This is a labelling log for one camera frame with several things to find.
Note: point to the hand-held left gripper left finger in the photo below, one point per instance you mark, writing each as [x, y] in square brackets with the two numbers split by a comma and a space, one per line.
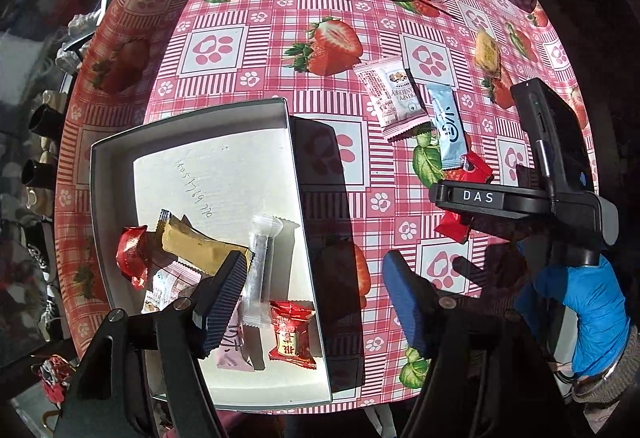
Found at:
[220, 313]

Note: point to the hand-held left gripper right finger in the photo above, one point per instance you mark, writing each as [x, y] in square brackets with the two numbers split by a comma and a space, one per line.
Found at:
[405, 303]

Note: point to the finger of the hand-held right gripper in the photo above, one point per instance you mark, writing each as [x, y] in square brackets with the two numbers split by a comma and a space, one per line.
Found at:
[510, 200]

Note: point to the pink snack packet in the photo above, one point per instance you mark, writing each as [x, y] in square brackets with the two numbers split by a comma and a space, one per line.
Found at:
[235, 353]

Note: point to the red crinkled snack packet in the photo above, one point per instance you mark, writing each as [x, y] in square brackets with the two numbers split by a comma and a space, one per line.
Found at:
[475, 168]

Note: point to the white printed snack packet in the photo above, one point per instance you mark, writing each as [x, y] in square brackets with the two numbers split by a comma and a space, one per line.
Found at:
[165, 290]

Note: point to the clear stick packet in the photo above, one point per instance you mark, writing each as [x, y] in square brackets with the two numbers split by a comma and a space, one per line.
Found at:
[260, 268]

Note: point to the tan snack packet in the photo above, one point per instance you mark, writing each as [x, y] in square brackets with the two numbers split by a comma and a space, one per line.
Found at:
[195, 248]

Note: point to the red square snack packet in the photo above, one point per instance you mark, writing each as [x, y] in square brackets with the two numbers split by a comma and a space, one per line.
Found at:
[292, 335]

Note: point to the small red candy packet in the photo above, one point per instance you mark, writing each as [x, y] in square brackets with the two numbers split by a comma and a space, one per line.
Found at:
[132, 258]

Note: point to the person's right hand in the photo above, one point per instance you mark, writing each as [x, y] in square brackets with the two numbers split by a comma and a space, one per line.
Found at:
[595, 308]

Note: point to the light blue snack packet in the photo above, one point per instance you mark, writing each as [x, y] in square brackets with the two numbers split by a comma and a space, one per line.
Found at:
[447, 128]

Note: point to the yellow biscuit packet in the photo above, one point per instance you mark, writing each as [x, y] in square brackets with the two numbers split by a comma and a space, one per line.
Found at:
[487, 52]

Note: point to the white pink-edged snack packet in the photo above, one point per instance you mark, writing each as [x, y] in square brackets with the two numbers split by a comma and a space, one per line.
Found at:
[392, 96]

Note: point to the red patterned cloth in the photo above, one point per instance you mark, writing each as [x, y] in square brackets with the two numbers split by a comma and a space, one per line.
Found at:
[50, 375]

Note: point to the strawberry print tablecloth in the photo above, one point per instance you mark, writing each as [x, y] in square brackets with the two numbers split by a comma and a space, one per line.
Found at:
[240, 53]

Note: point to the white crumpled cloth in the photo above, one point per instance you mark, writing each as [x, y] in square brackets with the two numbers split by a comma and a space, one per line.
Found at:
[75, 43]

